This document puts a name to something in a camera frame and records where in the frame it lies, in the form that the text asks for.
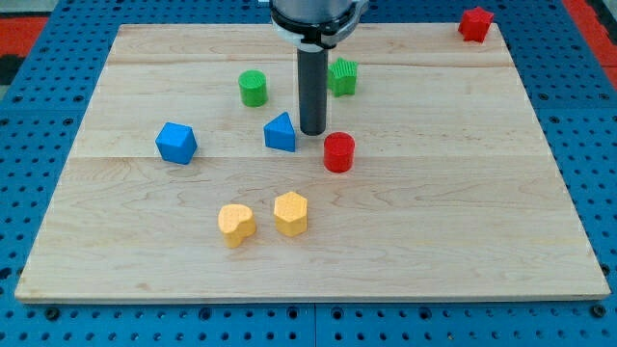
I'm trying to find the red cylinder block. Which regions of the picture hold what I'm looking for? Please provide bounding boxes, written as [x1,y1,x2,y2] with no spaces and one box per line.
[323,132,356,173]

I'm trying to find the grey robot arm flange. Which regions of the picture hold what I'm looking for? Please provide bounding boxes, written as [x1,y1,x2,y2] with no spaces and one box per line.
[269,0,368,53]

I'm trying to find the yellow hexagon block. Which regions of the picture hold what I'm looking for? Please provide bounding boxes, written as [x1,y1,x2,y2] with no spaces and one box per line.
[274,192,308,237]

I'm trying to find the blue triangle block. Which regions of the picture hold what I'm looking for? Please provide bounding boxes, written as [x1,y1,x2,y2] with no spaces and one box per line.
[263,112,296,152]

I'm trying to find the yellow heart block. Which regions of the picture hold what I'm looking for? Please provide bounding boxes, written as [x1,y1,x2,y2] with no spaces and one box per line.
[218,204,256,249]

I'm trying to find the green star block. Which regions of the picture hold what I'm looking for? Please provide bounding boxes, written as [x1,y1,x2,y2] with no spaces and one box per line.
[328,58,358,97]

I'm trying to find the green cylinder block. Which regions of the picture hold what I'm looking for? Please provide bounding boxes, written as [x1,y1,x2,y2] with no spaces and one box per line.
[238,69,268,107]

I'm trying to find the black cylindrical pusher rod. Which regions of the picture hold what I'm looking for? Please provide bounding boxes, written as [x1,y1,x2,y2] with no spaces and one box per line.
[297,50,328,136]

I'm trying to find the light wooden board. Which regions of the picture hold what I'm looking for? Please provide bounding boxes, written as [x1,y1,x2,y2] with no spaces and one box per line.
[15,23,610,304]

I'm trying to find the blue cube block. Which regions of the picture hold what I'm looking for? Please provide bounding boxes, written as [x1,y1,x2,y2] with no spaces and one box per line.
[155,122,198,165]

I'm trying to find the red star block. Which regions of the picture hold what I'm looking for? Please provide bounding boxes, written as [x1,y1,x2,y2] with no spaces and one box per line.
[458,7,495,43]

